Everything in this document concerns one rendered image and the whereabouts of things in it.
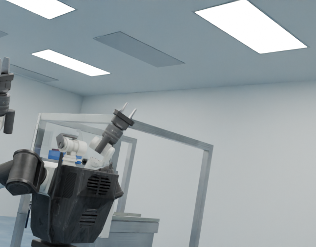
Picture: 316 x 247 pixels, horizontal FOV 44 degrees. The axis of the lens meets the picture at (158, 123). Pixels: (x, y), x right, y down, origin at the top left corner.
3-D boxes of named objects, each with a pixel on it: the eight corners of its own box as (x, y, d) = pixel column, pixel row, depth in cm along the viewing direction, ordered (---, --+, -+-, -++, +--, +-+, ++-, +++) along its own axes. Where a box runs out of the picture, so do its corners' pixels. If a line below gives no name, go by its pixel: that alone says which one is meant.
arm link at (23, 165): (9, 196, 149) (38, 187, 145) (-9, 185, 143) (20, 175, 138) (15, 170, 157) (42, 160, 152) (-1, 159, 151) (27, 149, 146)
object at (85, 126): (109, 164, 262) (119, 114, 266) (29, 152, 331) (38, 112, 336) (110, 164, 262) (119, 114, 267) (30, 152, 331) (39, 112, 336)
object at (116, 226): (48, 230, 307) (51, 217, 308) (29, 223, 326) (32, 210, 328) (157, 233, 401) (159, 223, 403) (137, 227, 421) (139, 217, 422)
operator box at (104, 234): (101, 237, 244) (109, 196, 247) (84, 232, 255) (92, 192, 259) (108, 237, 248) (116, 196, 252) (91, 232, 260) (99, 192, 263)
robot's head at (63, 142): (82, 150, 166) (78, 135, 170) (66, 146, 160) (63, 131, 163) (72, 157, 169) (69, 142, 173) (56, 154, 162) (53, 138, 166)
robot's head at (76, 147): (84, 162, 169) (89, 141, 170) (65, 158, 161) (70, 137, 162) (75, 160, 173) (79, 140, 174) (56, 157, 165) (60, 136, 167)
